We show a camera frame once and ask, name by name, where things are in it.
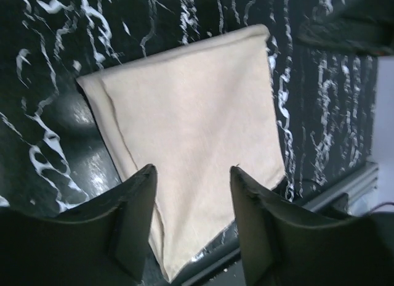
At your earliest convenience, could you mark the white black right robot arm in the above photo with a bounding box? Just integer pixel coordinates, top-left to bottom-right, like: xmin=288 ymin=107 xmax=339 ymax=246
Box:
xmin=297 ymin=0 xmax=393 ymax=57

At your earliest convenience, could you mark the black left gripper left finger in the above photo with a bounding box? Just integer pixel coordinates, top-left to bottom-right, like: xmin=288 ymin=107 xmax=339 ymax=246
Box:
xmin=60 ymin=164 xmax=158 ymax=283

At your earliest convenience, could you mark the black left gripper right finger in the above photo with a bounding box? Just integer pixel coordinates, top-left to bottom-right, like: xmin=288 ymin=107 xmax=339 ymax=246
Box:
xmin=230 ymin=166 xmax=354 ymax=285

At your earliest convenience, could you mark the beige cloth napkin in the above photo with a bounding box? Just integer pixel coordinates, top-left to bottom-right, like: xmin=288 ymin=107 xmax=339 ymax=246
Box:
xmin=77 ymin=24 xmax=285 ymax=282

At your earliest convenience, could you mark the black marble pattern mat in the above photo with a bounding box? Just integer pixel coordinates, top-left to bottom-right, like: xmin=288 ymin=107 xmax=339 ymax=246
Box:
xmin=1 ymin=0 xmax=377 ymax=216

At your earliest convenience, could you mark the aluminium front frame rail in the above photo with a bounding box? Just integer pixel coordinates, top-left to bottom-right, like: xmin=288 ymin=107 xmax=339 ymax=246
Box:
xmin=171 ymin=162 xmax=379 ymax=286

